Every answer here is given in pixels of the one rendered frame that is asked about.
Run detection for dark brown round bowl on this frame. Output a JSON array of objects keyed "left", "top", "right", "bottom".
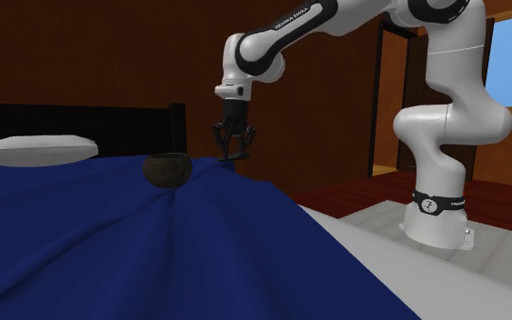
[{"left": 142, "top": 152, "right": 194, "bottom": 190}]

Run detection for dark brown door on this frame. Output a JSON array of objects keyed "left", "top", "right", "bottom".
[{"left": 367, "top": 16, "right": 496, "bottom": 182}]

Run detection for grey robot stand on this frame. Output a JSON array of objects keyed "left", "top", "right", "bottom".
[{"left": 338, "top": 199, "right": 512, "bottom": 295}]

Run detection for bed with blue cover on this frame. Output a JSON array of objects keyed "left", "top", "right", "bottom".
[{"left": 0, "top": 102, "right": 512, "bottom": 320}]

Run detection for white pillow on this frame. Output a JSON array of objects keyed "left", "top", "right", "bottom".
[{"left": 0, "top": 134, "right": 100, "bottom": 168}]

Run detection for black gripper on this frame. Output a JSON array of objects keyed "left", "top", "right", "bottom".
[{"left": 212, "top": 99, "right": 257, "bottom": 163}]

